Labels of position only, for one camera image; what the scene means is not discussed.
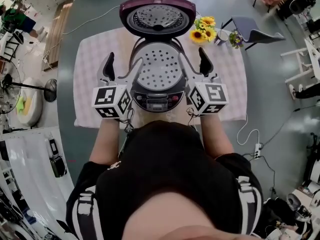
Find sunflower bouquet in vase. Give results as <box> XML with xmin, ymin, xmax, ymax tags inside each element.
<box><xmin>189</xmin><ymin>15</ymin><xmax>218</xmax><ymax>45</ymax></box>

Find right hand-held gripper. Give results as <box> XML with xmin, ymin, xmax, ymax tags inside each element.
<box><xmin>177</xmin><ymin>46</ymin><xmax>230</xmax><ymax>117</ymax></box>

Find white perforated steamer tray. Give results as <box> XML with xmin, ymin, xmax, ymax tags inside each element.
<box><xmin>136</xmin><ymin>41</ymin><xmax>185</xmax><ymax>92</ymax></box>

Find potted purple flowers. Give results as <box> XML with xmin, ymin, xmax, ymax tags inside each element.
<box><xmin>228</xmin><ymin>30</ymin><xmax>245</xmax><ymax>49</ymax></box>

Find white beanbag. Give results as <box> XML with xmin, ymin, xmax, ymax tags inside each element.
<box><xmin>16</xmin><ymin>77</ymin><xmax>44</xmax><ymax>128</ymax></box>

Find black office chair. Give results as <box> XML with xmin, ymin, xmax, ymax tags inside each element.
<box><xmin>276</xmin><ymin>0</ymin><xmax>318</xmax><ymax>22</ymax></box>

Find dark blue mug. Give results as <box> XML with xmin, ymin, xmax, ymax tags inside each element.
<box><xmin>213</xmin><ymin>28</ymin><xmax>230</xmax><ymax>46</ymax></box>

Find person's face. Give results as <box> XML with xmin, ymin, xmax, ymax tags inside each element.
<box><xmin>121</xmin><ymin>193</ymin><xmax>267</xmax><ymax>240</ymax></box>

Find person's right forearm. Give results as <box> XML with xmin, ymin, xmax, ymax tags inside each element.
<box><xmin>198</xmin><ymin>112</ymin><xmax>235</xmax><ymax>160</ymax></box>

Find white power strip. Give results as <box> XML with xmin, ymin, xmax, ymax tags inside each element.
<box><xmin>254</xmin><ymin>142</ymin><xmax>264</xmax><ymax>159</ymax></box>

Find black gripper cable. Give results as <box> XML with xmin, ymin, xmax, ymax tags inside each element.
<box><xmin>186</xmin><ymin>107</ymin><xmax>201</xmax><ymax>126</ymax></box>
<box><xmin>119</xmin><ymin>107</ymin><xmax>137</xmax><ymax>135</ymax></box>

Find purple rice cooker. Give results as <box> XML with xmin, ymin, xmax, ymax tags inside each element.
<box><xmin>119</xmin><ymin>0</ymin><xmax>197</xmax><ymax>114</ymax></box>

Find white power cable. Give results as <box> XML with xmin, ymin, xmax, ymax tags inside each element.
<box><xmin>236</xmin><ymin>113</ymin><xmax>261</xmax><ymax>147</ymax></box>

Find white glossy board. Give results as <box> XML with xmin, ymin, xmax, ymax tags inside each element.
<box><xmin>0</xmin><ymin>126</ymin><xmax>76</xmax><ymax>240</ymax></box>

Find white table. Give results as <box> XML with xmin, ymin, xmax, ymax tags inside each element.
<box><xmin>279</xmin><ymin>38</ymin><xmax>320</xmax><ymax>85</ymax></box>

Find person's black shirt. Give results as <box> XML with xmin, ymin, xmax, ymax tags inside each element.
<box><xmin>65</xmin><ymin>120</ymin><xmax>264</xmax><ymax>240</ymax></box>

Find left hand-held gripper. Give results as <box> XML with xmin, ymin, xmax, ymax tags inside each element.
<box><xmin>91</xmin><ymin>51</ymin><xmax>144</xmax><ymax>120</ymax></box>

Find green and yellow cloth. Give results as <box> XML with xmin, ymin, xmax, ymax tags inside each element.
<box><xmin>15</xmin><ymin>95</ymin><xmax>33</xmax><ymax>115</ymax></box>

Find checked tablecloth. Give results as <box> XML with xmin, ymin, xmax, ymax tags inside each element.
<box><xmin>73</xmin><ymin>26</ymin><xmax>248</xmax><ymax>130</ymax></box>

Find wooden floor board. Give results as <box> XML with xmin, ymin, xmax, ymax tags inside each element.
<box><xmin>42</xmin><ymin>0</ymin><xmax>76</xmax><ymax>72</ymax></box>

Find white-edged shoulder strap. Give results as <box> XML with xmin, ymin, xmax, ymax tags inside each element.
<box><xmin>76</xmin><ymin>185</ymin><xmax>98</xmax><ymax>240</ymax></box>
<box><xmin>236</xmin><ymin>175</ymin><xmax>263</xmax><ymax>235</ymax></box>

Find large black pedestal fan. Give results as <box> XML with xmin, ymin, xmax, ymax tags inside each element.
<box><xmin>0</xmin><ymin>61</ymin><xmax>58</xmax><ymax>115</ymax></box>

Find grey chair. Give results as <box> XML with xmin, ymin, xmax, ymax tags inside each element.
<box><xmin>222</xmin><ymin>15</ymin><xmax>287</xmax><ymax>51</ymax></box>

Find person's left forearm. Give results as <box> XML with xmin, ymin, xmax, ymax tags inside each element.
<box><xmin>89</xmin><ymin>117</ymin><xmax>121</xmax><ymax>166</ymax></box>

